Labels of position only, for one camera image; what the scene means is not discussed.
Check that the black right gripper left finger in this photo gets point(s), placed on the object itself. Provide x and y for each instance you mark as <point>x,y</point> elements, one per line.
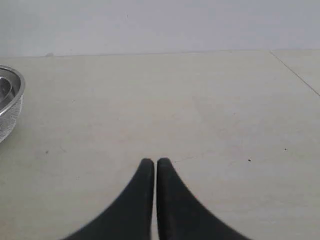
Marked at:
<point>129,217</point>

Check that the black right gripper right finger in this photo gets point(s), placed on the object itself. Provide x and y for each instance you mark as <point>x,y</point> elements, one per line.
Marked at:
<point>180,216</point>

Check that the steel mesh colander bowl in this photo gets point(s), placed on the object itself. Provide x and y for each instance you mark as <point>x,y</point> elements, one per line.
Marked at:
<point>10,107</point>

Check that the small steel bowl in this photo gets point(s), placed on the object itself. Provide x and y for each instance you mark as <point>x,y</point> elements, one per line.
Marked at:
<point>5,88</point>

